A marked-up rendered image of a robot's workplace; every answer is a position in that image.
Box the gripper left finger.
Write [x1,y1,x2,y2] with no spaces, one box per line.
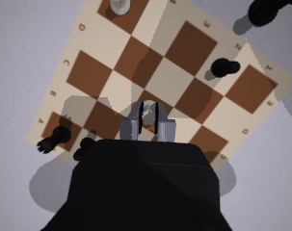
[119,101,144,141]

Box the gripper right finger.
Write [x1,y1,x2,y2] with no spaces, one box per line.
[154,102,176,142]

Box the brown and cream chessboard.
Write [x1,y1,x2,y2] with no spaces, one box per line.
[27,0,292,173]

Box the white pawn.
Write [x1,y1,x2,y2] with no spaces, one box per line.
[110,0,131,15]

